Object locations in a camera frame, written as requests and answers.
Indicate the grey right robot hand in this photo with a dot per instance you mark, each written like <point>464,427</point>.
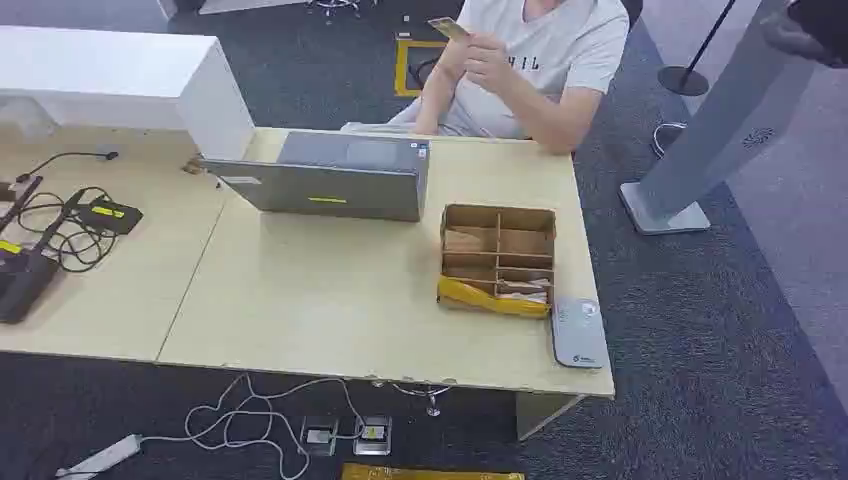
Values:
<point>818,30</point>

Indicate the grey kiosk stand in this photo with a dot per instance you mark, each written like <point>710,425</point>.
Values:
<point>722,126</point>

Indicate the person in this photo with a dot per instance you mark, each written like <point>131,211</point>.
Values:
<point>563,40</point>

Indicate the person's left hand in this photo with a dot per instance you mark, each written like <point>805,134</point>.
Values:
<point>493,63</point>

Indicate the person's hand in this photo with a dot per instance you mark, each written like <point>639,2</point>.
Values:
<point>457,58</point>
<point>493,63</point>

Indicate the person's right hand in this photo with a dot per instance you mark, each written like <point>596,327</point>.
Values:
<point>457,58</point>

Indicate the grey card reader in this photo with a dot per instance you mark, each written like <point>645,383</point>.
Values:
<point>578,334</point>

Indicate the white printed card stack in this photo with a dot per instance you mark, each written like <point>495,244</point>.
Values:
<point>524,291</point>

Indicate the wooden compartment box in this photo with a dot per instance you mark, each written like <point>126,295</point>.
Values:
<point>498,260</point>

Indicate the yellow floor tape square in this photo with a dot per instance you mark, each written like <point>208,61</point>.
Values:
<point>399,69</point>

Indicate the pale desk leg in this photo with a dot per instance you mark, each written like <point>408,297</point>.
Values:
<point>536,414</point>

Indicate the chrome chair base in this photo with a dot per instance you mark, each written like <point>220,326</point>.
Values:
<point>334,5</point>

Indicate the grey laptop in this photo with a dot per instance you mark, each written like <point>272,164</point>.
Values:
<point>331,192</point>

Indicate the yellow flat package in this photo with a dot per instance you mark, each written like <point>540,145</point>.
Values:
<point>430,474</point>

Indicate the small brown object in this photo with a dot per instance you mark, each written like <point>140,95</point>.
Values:
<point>194,166</point>

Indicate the white cabinet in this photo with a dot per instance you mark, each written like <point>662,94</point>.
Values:
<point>119,79</point>

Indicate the black power adapter yellow label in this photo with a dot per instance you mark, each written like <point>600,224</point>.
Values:
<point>109,215</point>

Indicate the black router with antennas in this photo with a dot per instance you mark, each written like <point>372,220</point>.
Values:
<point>23,288</point>

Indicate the white power strip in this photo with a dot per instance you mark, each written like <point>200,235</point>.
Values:
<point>99,457</point>

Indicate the black stanchion post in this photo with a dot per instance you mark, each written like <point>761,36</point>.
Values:
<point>684,81</point>

